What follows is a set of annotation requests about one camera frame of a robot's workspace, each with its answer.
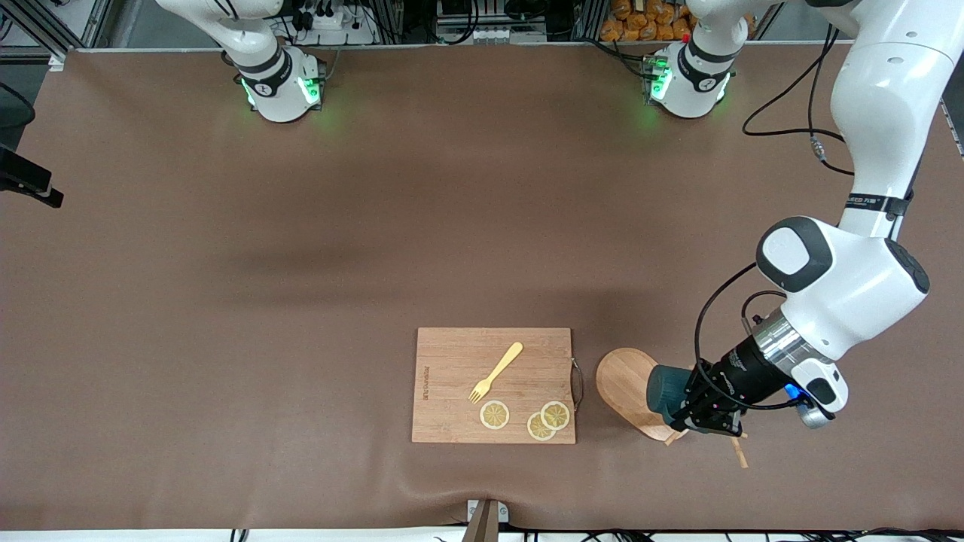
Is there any dark green cup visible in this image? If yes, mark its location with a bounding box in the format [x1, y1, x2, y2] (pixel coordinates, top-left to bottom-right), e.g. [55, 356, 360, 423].
[646, 364, 697, 424]

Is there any wooden cup rack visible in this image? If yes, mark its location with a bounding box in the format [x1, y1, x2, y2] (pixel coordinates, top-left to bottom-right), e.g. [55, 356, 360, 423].
[595, 347, 751, 470]

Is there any black and white electronics rack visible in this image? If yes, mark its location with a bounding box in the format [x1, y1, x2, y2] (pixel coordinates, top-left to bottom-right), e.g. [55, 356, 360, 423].
[435, 0, 551, 44]

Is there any yellow plastic fork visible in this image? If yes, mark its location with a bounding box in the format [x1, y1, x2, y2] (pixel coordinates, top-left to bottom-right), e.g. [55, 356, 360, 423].
[468, 342, 524, 405]

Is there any wooden cutting board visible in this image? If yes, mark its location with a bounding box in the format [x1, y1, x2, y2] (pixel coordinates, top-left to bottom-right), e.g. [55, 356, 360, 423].
[411, 327, 584, 445]

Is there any brown table cover mat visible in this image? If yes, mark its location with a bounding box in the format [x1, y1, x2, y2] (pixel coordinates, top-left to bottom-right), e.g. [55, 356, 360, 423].
[0, 41, 964, 532]

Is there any white power strip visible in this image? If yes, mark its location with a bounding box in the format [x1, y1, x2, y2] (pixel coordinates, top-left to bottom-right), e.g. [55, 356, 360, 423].
[290, 0, 380, 46]

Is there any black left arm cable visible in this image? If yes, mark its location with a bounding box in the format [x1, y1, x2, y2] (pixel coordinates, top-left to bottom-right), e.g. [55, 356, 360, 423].
[692, 23, 859, 414]

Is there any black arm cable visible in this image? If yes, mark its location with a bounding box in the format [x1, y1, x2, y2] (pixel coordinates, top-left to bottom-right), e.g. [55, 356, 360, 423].
[0, 81, 37, 129]
[692, 23, 859, 414]

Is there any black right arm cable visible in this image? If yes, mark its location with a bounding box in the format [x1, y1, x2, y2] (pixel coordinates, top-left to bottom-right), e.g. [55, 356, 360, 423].
[0, 81, 37, 129]

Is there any aluminium frame with diagonal struts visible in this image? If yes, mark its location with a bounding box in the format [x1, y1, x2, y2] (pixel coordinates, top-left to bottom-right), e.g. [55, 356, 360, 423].
[0, 0, 114, 72]

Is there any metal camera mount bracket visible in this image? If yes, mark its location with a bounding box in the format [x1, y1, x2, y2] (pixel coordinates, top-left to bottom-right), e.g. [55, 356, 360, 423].
[461, 499, 510, 542]

